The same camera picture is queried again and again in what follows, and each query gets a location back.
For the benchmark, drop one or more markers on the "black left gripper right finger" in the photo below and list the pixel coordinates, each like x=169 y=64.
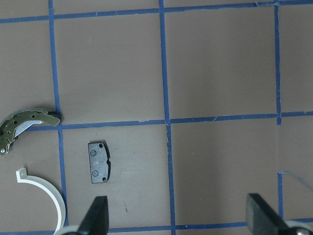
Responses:
x=261 y=219

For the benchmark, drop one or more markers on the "white curved plastic clamp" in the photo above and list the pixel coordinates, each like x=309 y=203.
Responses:
x=23 y=178

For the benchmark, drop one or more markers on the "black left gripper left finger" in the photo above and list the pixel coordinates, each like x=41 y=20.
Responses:
x=96 y=220

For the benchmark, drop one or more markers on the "olive metal brake shoe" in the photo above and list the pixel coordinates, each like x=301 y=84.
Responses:
x=19 y=121

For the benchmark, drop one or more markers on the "black brake pad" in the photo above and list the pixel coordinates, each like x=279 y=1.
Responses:
x=99 y=161

